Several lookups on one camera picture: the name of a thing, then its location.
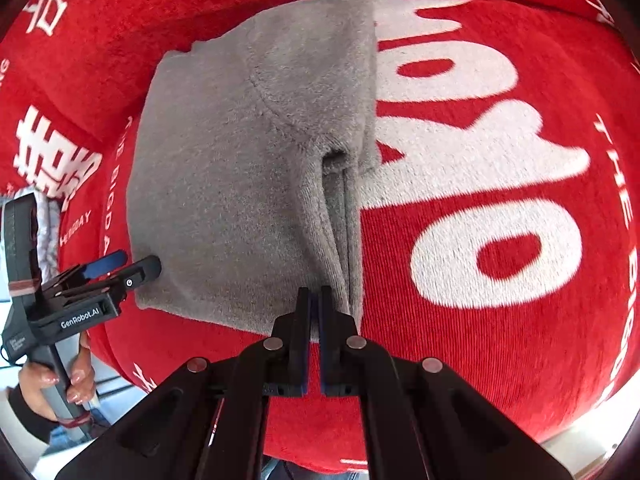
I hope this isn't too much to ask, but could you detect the light quilted cloth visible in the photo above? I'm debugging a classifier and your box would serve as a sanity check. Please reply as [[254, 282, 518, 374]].
[[31, 193, 67, 281]]

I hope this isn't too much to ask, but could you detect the red printed blanket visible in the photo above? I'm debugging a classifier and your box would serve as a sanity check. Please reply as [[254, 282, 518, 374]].
[[0, 0, 640, 476]]

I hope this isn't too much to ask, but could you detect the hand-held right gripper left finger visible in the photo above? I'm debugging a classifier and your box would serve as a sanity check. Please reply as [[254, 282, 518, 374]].
[[52, 286, 314, 480]]

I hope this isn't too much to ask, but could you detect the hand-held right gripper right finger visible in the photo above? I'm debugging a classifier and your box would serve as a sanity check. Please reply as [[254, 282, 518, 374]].
[[319, 285, 576, 480]]

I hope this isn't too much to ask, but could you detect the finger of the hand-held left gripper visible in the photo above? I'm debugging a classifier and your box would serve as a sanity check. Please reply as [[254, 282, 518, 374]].
[[80, 249, 129, 282], [111, 255, 164, 292]]

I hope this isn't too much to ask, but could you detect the grey fleece garment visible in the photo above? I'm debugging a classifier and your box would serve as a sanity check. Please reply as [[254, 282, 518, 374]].
[[126, 0, 382, 344]]

